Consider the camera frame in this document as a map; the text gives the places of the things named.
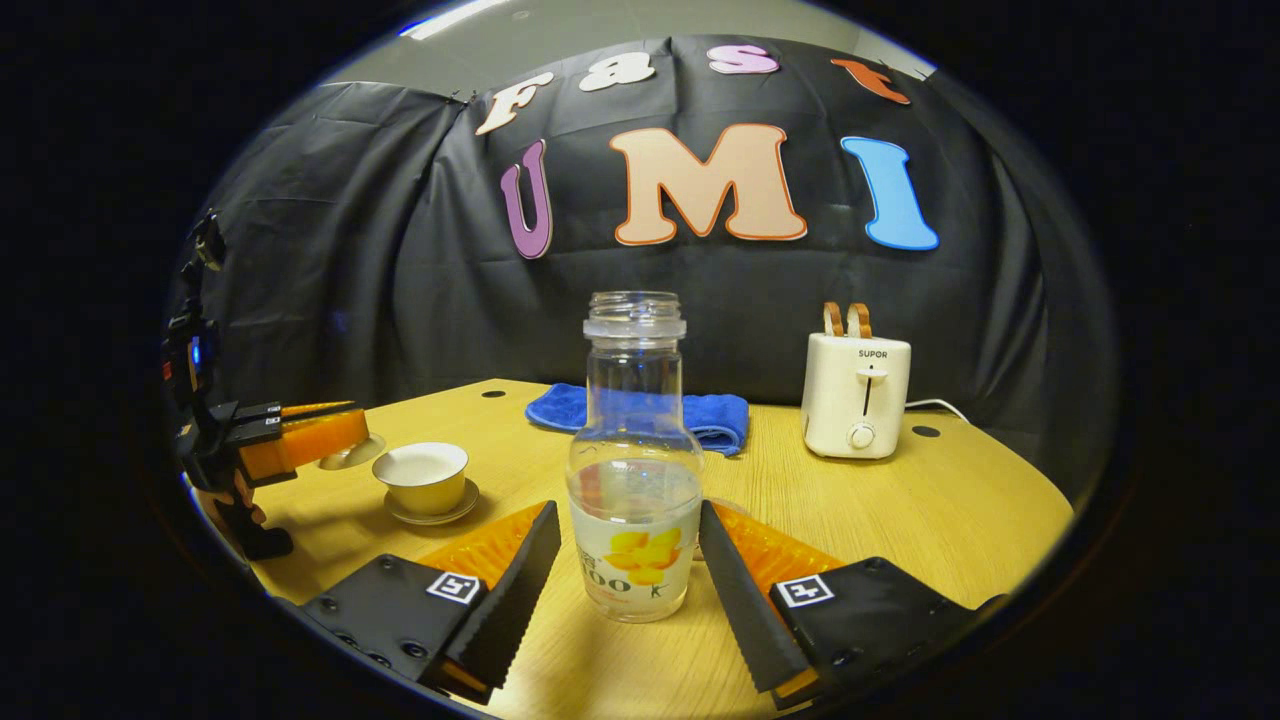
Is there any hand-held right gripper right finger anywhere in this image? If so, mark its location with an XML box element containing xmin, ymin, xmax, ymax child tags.
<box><xmin>697</xmin><ymin>500</ymin><xmax>1006</xmax><ymax>709</ymax></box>

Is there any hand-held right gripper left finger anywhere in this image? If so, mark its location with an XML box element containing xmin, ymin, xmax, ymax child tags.
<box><xmin>300</xmin><ymin>500</ymin><xmax>563</xmax><ymax>704</ymax></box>

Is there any cream teacup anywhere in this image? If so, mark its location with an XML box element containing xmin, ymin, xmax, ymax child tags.
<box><xmin>372</xmin><ymin>442</ymin><xmax>470</xmax><ymax>517</ymax></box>

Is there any clear water bottle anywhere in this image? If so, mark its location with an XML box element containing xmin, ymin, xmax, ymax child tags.
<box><xmin>566</xmin><ymin>291</ymin><xmax>705</xmax><ymax>624</ymax></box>

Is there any cream saucer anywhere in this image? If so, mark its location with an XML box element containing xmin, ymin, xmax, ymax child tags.
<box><xmin>384</xmin><ymin>478</ymin><xmax>480</xmax><ymax>527</ymax></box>

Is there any black backdrop cloth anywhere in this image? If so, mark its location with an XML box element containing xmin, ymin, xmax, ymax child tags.
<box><xmin>165</xmin><ymin>35</ymin><xmax>1116</xmax><ymax>501</ymax></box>

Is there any blue folded towel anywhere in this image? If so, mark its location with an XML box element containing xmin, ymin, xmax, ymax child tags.
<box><xmin>525</xmin><ymin>383</ymin><xmax>750</xmax><ymax>457</ymax></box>

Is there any white toaster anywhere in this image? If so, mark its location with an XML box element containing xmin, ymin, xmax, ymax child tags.
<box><xmin>801</xmin><ymin>333</ymin><xmax>913</xmax><ymax>461</ymax></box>

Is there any ceiling light panel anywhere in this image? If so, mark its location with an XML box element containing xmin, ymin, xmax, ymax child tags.
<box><xmin>400</xmin><ymin>0</ymin><xmax>516</xmax><ymax>41</ymax></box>

